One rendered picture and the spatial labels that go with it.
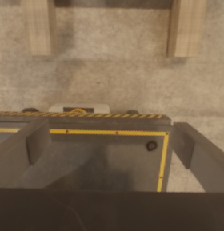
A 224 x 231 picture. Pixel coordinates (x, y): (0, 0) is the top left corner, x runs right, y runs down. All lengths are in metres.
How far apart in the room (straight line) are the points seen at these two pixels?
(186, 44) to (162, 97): 0.26
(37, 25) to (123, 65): 0.39
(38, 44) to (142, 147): 0.57
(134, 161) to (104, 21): 0.60
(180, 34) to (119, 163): 0.54
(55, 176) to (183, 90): 0.69
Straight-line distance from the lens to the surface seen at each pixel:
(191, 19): 0.78
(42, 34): 0.76
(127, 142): 0.54
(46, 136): 0.16
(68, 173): 0.63
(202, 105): 0.95
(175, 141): 0.16
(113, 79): 0.81
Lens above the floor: 0.80
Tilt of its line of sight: 72 degrees down
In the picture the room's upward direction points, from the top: 179 degrees counter-clockwise
